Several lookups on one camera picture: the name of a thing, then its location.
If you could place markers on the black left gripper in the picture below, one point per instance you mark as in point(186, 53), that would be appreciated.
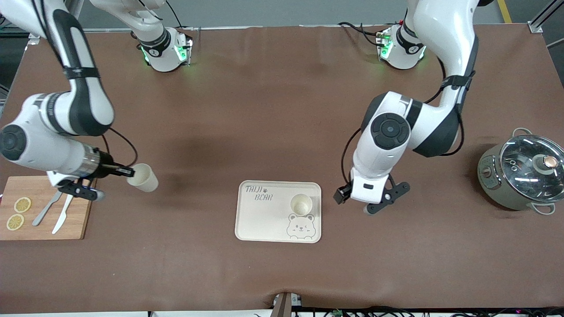
point(341, 194)

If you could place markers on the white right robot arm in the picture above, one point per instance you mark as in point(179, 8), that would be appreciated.
point(83, 101)

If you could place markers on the bamboo cutting board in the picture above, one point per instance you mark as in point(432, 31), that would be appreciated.
point(75, 220)

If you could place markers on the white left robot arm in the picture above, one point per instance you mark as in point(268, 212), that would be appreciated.
point(449, 35)

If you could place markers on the white IKEA cup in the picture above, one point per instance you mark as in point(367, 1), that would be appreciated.
point(145, 178)
point(301, 204)

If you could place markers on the metal table clamp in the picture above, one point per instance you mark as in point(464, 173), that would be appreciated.
point(284, 306)

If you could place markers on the white plastic knife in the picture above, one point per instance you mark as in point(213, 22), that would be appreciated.
point(61, 218)

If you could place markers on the grey electric cooking pot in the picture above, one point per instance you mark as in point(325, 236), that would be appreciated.
point(491, 180)

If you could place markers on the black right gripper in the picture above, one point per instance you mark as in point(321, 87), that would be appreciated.
point(105, 169)

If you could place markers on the glass pot lid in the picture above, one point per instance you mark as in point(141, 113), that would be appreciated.
point(528, 163)

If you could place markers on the aluminium frame profile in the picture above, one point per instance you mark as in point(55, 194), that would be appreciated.
point(539, 20)

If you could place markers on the yellow lemon slice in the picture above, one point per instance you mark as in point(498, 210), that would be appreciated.
point(15, 222)
point(22, 204)

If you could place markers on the grey plastic knife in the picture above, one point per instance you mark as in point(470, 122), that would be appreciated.
point(44, 212)

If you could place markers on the cream bear print tray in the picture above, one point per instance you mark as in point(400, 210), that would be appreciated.
point(264, 220)

